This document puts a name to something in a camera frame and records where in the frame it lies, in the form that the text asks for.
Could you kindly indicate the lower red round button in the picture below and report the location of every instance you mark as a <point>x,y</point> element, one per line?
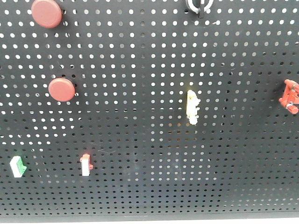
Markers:
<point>61,89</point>

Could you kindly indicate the red round button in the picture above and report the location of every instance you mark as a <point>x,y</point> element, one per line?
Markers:
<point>46,13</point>
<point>61,89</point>

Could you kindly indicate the upper red round button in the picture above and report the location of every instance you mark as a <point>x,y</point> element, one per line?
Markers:
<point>46,13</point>

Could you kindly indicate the black perforated pegboard panel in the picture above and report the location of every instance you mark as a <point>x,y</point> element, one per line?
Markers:
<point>131,63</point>

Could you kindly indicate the yellow toggle switch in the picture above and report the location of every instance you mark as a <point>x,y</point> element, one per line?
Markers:
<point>191,107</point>

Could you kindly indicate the red white rocker switch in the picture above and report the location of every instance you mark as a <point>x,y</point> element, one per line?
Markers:
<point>86,165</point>

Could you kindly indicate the red toggle switch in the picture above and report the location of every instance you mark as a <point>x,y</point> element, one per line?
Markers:
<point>290,97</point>

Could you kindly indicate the green white rocker switch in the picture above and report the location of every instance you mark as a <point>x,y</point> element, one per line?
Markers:
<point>17,167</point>

